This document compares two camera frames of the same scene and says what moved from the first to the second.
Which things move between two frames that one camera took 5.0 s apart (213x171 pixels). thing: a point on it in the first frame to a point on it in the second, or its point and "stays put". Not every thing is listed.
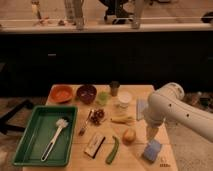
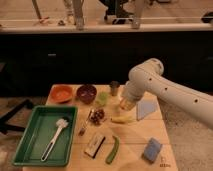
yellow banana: [124, 119] stays put
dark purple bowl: [86, 93] stays put
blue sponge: [152, 149] stays put
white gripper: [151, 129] to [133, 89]
